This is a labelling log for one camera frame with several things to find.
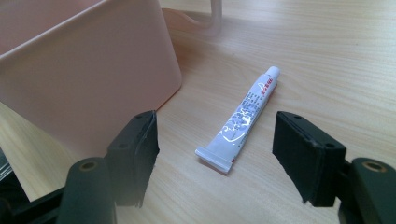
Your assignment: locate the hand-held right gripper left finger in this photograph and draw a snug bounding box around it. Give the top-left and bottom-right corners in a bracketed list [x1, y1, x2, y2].
[104, 110, 161, 209]

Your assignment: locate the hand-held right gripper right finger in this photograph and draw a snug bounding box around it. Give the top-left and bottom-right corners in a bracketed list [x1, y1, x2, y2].
[272, 111, 347, 208]

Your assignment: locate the white ointment tube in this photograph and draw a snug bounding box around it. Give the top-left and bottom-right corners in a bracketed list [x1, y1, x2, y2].
[194, 65, 281, 175]

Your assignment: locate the pink plastic storage box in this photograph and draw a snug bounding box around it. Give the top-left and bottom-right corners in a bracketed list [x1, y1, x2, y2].
[0, 0, 183, 160]

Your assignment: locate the pink plastic container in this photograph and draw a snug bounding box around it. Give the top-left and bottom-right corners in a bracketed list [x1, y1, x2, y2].
[162, 0, 223, 35]

